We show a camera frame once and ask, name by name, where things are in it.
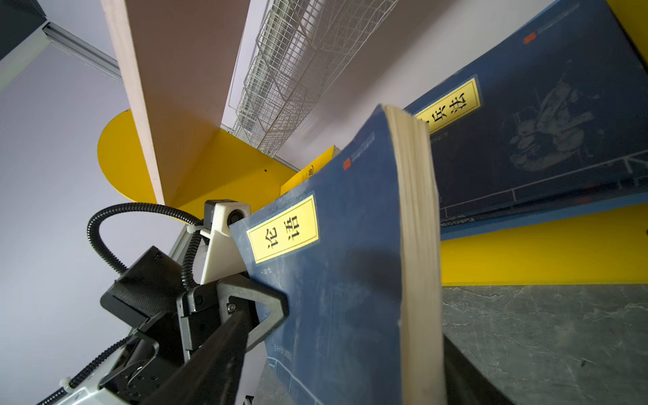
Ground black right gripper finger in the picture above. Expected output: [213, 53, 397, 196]
[444, 336, 513, 405]

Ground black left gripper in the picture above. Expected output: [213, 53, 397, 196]
[143, 274, 290, 404]

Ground navy book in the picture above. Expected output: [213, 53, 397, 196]
[407, 1, 647, 227]
[231, 106, 447, 404]

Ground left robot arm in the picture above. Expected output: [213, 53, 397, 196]
[46, 200, 289, 404]

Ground yellow wooden bookshelf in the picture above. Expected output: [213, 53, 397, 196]
[100, 1, 647, 285]

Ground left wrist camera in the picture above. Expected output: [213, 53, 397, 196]
[201, 199, 251, 285]

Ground white wire rack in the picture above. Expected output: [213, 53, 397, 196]
[233, 0, 397, 156]

